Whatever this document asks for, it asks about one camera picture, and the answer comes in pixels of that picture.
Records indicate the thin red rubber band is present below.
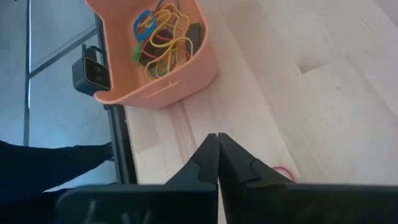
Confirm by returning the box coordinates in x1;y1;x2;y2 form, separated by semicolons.
141;30;175;62
272;166;296;183

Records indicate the orange plastic bin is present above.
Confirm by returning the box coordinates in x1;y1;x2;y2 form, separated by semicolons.
84;0;218;110

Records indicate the thick green rubber band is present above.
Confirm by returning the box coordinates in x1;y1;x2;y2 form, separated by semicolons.
133;42;144;63

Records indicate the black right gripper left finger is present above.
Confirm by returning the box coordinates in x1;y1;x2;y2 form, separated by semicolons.
164;133;220;187

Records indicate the thin green rubber band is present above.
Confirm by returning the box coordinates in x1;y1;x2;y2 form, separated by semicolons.
148;60;170;78

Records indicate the small black table camera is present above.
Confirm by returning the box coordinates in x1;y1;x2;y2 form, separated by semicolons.
72;55;112;96

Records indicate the long yellow rubber band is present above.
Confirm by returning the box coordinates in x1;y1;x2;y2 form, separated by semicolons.
144;36;194;82

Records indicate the thin yellow rubber band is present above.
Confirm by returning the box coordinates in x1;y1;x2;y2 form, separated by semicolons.
146;2;190;47

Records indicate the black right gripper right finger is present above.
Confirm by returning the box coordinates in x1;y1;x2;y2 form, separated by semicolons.
218;133;295;224

